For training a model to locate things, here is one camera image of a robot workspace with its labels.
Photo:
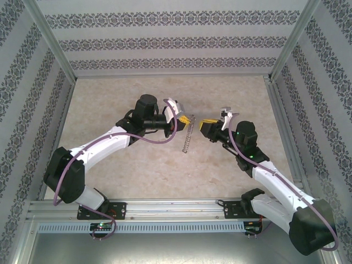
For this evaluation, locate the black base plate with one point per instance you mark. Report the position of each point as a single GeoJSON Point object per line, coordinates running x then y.
{"type": "Point", "coordinates": [231, 211]}
{"type": "Point", "coordinates": [121, 210]}

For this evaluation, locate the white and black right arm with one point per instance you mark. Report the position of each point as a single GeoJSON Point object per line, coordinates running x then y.
{"type": "Point", "coordinates": [269, 206]}

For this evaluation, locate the right controller board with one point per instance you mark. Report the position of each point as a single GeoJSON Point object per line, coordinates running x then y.
{"type": "Point", "coordinates": [253, 229]}

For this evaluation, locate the left controller board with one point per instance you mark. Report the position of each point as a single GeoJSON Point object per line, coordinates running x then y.
{"type": "Point", "coordinates": [100, 226]}

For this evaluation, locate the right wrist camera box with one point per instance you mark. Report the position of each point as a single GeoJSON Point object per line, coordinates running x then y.
{"type": "Point", "coordinates": [228, 116]}

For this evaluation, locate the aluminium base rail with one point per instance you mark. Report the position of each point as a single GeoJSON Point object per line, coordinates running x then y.
{"type": "Point", "coordinates": [178, 209]}

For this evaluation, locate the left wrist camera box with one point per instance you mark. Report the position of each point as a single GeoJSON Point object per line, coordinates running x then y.
{"type": "Point", "coordinates": [176, 107]}

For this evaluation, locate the grey metal sheet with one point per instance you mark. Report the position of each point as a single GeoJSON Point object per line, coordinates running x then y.
{"type": "Point", "coordinates": [178, 250]}

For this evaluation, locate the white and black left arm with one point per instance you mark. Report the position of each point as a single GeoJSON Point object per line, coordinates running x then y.
{"type": "Point", "coordinates": [104, 143]}

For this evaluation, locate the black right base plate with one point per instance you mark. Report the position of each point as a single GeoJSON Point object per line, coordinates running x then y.
{"type": "Point", "coordinates": [231, 211]}

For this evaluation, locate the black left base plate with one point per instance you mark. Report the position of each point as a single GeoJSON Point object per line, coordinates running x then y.
{"type": "Point", "coordinates": [121, 210]}

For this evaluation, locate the large metal keyring with rings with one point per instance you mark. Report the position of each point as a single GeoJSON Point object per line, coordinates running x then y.
{"type": "Point", "coordinates": [187, 140]}

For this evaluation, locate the aluminium frame post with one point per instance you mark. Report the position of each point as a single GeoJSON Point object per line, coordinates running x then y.
{"type": "Point", "coordinates": [52, 41]}
{"type": "Point", "coordinates": [295, 41]}

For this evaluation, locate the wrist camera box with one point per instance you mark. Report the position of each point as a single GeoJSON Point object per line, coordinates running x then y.
{"type": "Point", "coordinates": [176, 107]}
{"type": "Point", "coordinates": [228, 116]}

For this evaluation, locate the controller board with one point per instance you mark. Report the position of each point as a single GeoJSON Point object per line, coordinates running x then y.
{"type": "Point", "coordinates": [253, 229]}
{"type": "Point", "coordinates": [100, 226]}

